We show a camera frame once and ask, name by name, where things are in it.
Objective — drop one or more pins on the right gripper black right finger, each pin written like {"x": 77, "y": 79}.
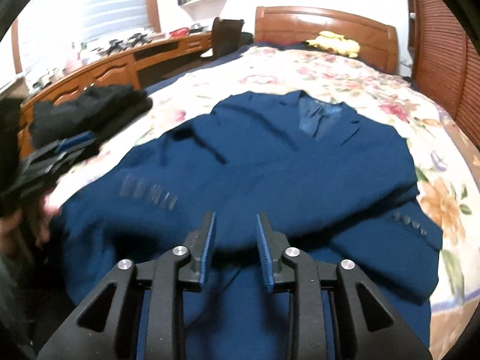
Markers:
{"x": 335, "y": 310}

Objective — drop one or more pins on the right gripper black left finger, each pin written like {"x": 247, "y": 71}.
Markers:
{"x": 136, "y": 310}

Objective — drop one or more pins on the navy blue suit jacket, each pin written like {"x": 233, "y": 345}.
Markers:
{"x": 337, "y": 184}

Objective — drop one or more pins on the person's left hand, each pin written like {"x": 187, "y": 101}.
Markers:
{"x": 12, "y": 225}

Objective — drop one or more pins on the black folded garment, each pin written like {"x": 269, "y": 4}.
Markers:
{"x": 102, "y": 110}

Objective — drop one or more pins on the wooden desk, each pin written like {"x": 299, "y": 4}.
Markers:
{"x": 140, "y": 67}

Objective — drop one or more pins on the grey window blind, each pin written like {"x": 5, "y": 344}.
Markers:
{"x": 50, "y": 31}

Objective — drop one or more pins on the floral bed blanket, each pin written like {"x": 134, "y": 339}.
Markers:
{"x": 446, "y": 163}

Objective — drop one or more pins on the red basket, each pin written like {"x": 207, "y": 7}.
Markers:
{"x": 180, "y": 32}

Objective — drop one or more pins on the yellow Pikachu plush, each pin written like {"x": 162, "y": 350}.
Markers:
{"x": 335, "y": 44}

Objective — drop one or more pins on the dark wooden chair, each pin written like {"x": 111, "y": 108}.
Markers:
{"x": 227, "y": 37}

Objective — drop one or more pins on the wooden headboard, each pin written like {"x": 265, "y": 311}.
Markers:
{"x": 289, "y": 25}

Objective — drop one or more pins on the red-brown louvered wardrobe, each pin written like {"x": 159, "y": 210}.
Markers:
{"x": 445, "y": 63}

